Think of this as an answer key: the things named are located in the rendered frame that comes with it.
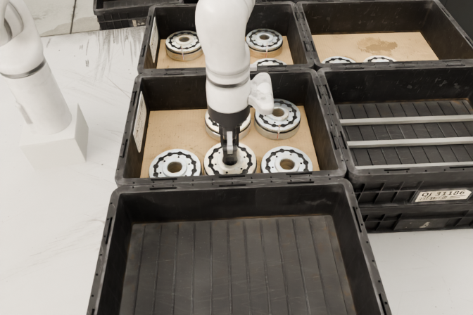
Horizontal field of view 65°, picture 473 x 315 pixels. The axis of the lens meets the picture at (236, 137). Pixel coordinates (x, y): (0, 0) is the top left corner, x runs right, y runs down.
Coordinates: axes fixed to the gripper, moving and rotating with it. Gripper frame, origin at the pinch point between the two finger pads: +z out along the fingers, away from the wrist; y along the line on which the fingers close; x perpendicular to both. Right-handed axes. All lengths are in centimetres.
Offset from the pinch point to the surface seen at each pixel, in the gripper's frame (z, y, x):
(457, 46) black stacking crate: -2, -30, 58
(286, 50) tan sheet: 4.7, -40.1, 16.5
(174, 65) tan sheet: 4.5, -34.3, -14.4
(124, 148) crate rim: -5.6, 3.5, -19.2
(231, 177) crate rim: -5.6, 10.6, 0.1
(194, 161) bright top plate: 1.5, 1.3, -7.1
